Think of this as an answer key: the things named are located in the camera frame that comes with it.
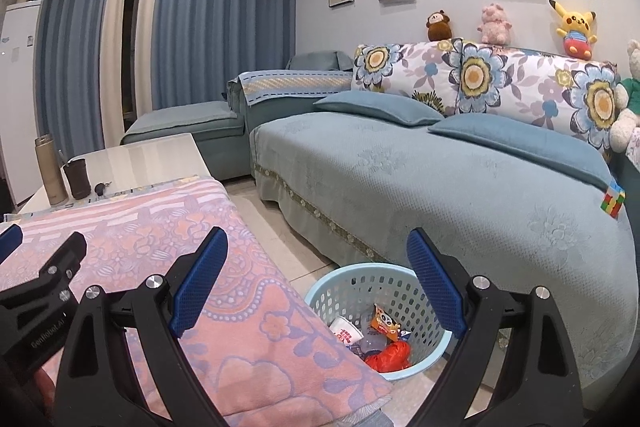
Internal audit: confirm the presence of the white paper cup red print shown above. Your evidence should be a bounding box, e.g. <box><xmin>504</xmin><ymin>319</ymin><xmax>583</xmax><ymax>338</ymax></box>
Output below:
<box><xmin>330</xmin><ymin>315</ymin><xmax>364</xmax><ymax>349</ymax></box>

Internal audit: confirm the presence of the cream sheer curtain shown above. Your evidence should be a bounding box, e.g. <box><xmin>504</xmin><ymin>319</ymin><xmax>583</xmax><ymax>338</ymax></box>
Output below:
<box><xmin>135</xmin><ymin>0</ymin><xmax>173</xmax><ymax>118</ymax></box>
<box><xmin>100</xmin><ymin>0</ymin><xmax>136</xmax><ymax>135</ymax></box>

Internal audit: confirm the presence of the brown monkey plush toy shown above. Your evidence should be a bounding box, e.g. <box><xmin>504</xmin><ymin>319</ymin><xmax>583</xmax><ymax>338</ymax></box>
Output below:
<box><xmin>425</xmin><ymin>10</ymin><xmax>453</xmax><ymax>42</ymax></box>

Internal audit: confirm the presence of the floral back cushion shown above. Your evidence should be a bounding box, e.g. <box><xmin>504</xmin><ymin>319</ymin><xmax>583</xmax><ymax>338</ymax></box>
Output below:
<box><xmin>351</xmin><ymin>41</ymin><xmax>463</xmax><ymax>115</ymax></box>
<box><xmin>455</xmin><ymin>40</ymin><xmax>621</xmax><ymax>158</ymax></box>

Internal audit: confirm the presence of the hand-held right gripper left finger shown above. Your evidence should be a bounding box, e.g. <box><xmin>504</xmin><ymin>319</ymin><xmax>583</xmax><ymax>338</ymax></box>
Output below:
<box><xmin>54</xmin><ymin>227</ymin><xmax>229</xmax><ymax>427</ymax></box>

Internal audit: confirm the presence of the blue-grey sofa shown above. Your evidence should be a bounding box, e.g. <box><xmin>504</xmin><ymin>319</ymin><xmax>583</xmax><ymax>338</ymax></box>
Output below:
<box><xmin>120</xmin><ymin>50</ymin><xmax>640</xmax><ymax>390</ymax></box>

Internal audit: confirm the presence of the tall white appliance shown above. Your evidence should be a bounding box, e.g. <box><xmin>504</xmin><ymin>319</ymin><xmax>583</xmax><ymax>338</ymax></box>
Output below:
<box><xmin>0</xmin><ymin>0</ymin><xmax>43</xmax><ymax>208</ymax></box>

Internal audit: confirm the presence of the clear plastic bottle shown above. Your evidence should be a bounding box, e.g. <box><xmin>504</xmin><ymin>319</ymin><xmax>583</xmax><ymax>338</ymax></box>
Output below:
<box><xmin>350</xmin><ymin>332</ymin><xmax>388</xmax><ymax>357</ymax></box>

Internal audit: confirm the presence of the dark brown cup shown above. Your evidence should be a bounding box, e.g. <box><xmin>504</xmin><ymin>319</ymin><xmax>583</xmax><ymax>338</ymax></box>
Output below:
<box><xmin>61</xmin><ymin>158</ymin><xmax>92</xmax><ymax>199</ymax></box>

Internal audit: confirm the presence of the colourful puzzle cube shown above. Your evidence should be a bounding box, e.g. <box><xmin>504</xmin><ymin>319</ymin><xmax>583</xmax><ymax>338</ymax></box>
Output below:
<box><xmin>600</xmin><ymin>181</ymin><xmax>627</xmax><ymax>220</ymax></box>

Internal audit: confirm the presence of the white bear plush toy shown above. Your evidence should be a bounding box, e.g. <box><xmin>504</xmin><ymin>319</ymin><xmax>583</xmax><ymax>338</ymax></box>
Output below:
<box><xmin>607</xmin><ymin>40</ymin><xmax>640</xmax><ymax>153</ymax></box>

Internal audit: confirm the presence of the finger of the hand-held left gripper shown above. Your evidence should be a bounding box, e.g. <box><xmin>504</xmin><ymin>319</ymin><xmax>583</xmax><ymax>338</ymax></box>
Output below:
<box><xmin>0</xmin><ymin>223</ymin><xmax>24</xmax><ymax>264</ymax></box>
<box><xmin>0</xmin><ymin>231</ymin><xmax>88</xmax><ymax>315</ymax></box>

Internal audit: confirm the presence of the pink pig plush toy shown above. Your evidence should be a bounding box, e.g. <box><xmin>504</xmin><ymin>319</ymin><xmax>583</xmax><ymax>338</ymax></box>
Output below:
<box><xmin>476</xmin><ymin>3</ymin><xmax>513</xmax><ymax>45</ymax></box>

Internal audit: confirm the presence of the pink patterned blanket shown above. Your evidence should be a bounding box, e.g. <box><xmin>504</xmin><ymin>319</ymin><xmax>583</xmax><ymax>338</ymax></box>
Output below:
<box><xmin>0</xmin><ymin>177</ymin><xmax>393</xmax><ymax>427</ymax></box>

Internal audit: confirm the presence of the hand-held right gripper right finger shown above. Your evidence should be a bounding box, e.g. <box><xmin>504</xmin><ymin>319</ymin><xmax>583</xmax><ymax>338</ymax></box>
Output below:
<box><xmin>406</xmin><ymin>228</ymin><xmax>585</xmax><ymax>427</ymax></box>

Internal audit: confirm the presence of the blue pillow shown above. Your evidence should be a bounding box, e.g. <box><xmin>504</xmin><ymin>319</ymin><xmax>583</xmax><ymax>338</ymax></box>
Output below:
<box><xmin>313</xmin><ymin>90</ymin><xmax>445</xmax><ymax>128</ymax></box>
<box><xmin>427</xmin><ymin>114</ymin><xmax>613</xmax><ymax>193</ymax></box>

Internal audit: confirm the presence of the light blue plastic basket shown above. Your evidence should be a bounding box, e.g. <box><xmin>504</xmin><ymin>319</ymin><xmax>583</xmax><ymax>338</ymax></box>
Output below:
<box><xmin>304</xmin><ymin>263</ymin><xmax>453</xmax><ymax>382</ymax></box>

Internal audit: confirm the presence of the beige thermos bottle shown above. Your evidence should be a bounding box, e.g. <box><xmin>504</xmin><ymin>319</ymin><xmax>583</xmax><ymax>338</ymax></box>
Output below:
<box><xmin>34</xmin><ymin>134</ymin><xmax>68</xmax><ymax>205</ymax></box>

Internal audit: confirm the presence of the orange snack packet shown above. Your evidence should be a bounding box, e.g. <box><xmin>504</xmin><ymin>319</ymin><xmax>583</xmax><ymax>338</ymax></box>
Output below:
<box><xmin>370</xmin><ymin>304</ymin><xmax>403</xmax><ymax>340</ymax></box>

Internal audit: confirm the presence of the white coffee table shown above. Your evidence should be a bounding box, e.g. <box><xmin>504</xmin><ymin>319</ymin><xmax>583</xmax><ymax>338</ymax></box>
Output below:
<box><xmin>20</xmin><ymin>132</ymin><xmax>211</xmax><ymax>215</ymax></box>

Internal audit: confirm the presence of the yellow plush toy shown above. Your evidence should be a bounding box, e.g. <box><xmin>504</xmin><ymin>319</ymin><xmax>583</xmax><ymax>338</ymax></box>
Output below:
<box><xmin>548</xmin><ymin>0</ymin><xmax>598</xmax><ymax>60</ymax></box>

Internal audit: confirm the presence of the red plastic bag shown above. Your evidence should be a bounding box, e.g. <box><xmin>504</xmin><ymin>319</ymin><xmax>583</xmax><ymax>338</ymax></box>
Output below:
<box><xmin>364</xmin><ymin>340</ymin><xmax>412</xmax><ymax>373</ymax></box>

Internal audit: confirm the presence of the blue curtain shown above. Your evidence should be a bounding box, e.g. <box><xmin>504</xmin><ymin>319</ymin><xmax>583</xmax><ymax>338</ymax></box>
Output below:
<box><xmin>150</xmin><ymin>0</ymin><xmax>301</xmax><ymax>118</ymax></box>
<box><xmin>32</xmin><ymin>0</ymin><xmax>126</xmax><ymax>148</ymax></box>

